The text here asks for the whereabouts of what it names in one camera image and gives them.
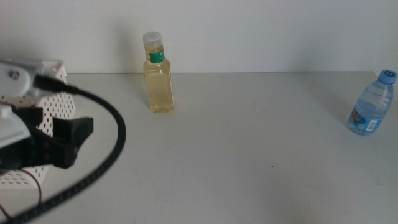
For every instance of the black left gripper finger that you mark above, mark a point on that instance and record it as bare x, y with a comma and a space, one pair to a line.
29, 116
70, 137

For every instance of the yellow liquid bottle green label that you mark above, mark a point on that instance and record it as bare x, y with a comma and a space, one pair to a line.
158, 84

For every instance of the clear water bottle blue cap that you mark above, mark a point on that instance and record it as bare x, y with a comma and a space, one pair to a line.
371, 105

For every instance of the white perforated plastic basket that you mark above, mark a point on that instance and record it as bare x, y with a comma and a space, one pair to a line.
59, 105

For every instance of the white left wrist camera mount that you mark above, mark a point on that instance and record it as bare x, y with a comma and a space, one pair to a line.
12, 77

